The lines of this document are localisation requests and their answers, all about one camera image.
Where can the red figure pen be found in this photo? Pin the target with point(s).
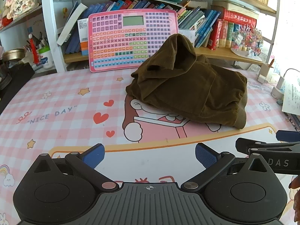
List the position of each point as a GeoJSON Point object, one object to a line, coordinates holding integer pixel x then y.
{"type": "Point", "coordinates": [34, 49]}

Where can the printed paper sheet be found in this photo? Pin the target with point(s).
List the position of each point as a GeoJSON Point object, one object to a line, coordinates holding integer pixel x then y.
{"type": "Point", "coordinates": [291, 96]}

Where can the red thick standing book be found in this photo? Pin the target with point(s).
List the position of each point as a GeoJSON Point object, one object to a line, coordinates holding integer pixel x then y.
{"type": "Point", "coordinates": [215, 35]}

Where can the white pen jar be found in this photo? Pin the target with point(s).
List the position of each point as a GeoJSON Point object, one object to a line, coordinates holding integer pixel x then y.
{"type": "Point", "coordinates": [45, 58]}

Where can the red lying dictionary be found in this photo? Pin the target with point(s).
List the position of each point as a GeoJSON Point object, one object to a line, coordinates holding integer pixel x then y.
{"type": "Point", "coordinates": [239, 18]}

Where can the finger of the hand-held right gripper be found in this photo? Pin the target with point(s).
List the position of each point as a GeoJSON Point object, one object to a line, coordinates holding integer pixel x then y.
{"type": "Point", "coordinates": [289, 136]}
{"type": "Point", "coordinates": [243, 144]}

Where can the brown pants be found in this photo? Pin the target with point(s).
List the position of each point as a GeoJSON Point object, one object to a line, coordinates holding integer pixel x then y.
{"type": "Point", "coordinates": [187, 86]}

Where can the small cardboard box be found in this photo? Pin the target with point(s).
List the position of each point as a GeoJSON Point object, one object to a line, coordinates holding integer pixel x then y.
{"type": "Point", "coordinates": [264, 71]}

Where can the bunch of pens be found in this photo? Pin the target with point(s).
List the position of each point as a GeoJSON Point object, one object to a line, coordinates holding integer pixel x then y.
{"type": "Point", "coordinates": [43, 41]}

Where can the brass bowl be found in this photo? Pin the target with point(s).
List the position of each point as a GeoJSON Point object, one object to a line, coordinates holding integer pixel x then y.
{"type": "Point", "coordinates": [13, 54]}

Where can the white wooden bookshelf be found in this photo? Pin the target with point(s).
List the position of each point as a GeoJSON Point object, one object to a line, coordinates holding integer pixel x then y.
{"type": "Point", "coordinates": [52, 28]}

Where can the black flat box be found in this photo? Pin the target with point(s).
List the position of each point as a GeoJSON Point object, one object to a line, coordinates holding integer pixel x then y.
{"type": "Point", "coordinates": [16, 75]}

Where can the person's right hand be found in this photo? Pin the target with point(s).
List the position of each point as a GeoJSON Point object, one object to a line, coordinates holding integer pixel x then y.
{"type": "Point", "coordinates": [297, 204]}

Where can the pink keyboard learning toy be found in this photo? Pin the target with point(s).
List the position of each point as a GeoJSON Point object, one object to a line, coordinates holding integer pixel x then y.
{"type": "Point", "coordinates": [112, 39]}

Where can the tan thick standing book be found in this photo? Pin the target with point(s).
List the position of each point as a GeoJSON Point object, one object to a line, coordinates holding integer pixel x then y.
{"type": "Point", "coordinates": [223, 35]}

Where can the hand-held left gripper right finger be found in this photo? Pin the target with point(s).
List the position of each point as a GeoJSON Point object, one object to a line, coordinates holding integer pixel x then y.
{"type": "Point", "coordinates": [206, 155]}

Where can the colourful bead tree ornament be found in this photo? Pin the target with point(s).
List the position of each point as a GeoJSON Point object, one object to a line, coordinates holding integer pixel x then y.
{"type": "Point", "coordinates": [248, 39]}

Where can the small white box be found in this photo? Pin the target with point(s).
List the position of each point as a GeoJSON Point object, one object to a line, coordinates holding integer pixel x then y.
{"type": "Point", "coordinates": [187, 37]}

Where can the pink checkered table mat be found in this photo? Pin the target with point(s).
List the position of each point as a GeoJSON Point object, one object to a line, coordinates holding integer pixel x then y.
{"type": "Point", "coordinates": [58, 98]}

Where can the row of blue books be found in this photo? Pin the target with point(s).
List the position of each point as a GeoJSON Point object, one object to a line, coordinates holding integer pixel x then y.
{"type": "Point", "coordinates": [204, 23]}

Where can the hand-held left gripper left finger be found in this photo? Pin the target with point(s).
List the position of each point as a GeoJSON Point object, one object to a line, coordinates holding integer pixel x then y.
{"type": "Point", "coordinates": [92, 155]}

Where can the pink patterned plush doll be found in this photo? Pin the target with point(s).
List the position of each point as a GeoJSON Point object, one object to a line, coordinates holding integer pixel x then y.
{"type": "Point", "coordinates": [21, 0]}

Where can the beige lying book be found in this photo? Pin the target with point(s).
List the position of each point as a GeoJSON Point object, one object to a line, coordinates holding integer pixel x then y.
{"type": "Point", "coordinates": [232, 5]}

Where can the orange white box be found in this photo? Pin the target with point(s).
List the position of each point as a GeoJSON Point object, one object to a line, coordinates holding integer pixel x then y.
{"type": "Point", "coordinates": [83, 37]}

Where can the white leaning book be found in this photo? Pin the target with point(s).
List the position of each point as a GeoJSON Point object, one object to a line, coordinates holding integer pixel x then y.
{"type": "Point", "coordinates": [70, 23]}

